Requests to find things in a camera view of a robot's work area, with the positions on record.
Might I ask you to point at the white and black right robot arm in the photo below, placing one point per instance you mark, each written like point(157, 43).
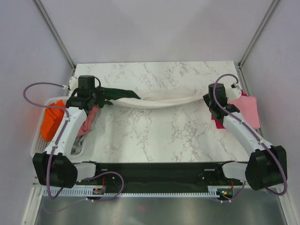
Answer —
point(267, 164)

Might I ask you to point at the cream and green Charlie Brown shirt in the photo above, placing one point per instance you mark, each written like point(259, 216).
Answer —
point(151, 99)

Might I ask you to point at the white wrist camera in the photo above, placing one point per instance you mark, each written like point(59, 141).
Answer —
point(233, 92)
point(72, 84)

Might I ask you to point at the crimson folded t shirt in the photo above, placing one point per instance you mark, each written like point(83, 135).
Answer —
point(217, 123)

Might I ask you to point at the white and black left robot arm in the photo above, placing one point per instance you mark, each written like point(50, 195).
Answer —
point(53, 167)

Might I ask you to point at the right aluminium frame post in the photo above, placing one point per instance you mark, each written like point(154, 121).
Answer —
point(266, 18)

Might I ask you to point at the light pink folded t shirt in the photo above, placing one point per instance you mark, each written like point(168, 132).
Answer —
point(248, 108)

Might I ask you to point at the salmon pink t shirt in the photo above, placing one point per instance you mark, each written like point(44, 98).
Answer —
point(86, 126)

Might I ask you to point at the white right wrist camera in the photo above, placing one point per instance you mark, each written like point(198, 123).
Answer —
point(233, 92)

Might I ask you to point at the white plastic laundry basket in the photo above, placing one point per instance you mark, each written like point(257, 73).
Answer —
point(38, 145)

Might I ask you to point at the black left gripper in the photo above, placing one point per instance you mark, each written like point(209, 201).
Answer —
point(100, 94)

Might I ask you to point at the grey t shirt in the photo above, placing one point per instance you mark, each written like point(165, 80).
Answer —
point(77, 145)

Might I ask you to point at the white slotted cable duct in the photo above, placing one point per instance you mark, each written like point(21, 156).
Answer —
point(98, 192)

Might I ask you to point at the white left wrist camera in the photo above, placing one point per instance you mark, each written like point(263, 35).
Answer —
point(72, 84)

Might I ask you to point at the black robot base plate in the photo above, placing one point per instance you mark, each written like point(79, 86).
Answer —
point(160, 177)

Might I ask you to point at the aluminium frame post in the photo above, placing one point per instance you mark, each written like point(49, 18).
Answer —
point(266, 18)
point(53, 31)

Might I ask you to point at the left aluminium frame post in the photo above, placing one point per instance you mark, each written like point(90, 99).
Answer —
point(53, 31)

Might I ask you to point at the orange t shirt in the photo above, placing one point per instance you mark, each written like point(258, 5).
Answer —
point(51, 123)

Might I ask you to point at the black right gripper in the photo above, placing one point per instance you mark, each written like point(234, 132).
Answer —
point(206, 99)

